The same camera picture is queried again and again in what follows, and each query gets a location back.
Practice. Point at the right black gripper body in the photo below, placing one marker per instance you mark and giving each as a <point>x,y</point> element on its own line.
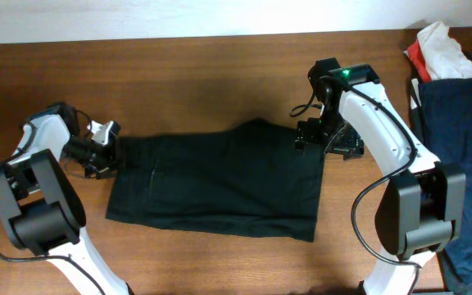
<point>338,136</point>

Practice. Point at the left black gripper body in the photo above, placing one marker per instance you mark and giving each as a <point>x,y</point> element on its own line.
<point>96,155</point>

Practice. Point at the black shorts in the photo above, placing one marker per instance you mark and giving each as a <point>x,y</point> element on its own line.
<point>247,181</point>

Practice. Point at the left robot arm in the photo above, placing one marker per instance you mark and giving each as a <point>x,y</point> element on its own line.
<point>40,210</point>

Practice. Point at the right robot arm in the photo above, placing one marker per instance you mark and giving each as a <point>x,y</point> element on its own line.
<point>421,208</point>

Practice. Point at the black white striped garment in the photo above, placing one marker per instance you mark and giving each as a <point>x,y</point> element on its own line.
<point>415,101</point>

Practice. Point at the navy blue garment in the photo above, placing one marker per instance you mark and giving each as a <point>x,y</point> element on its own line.
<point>446,106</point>

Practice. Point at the white and red garment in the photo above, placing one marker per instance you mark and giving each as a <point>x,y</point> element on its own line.
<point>435,55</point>

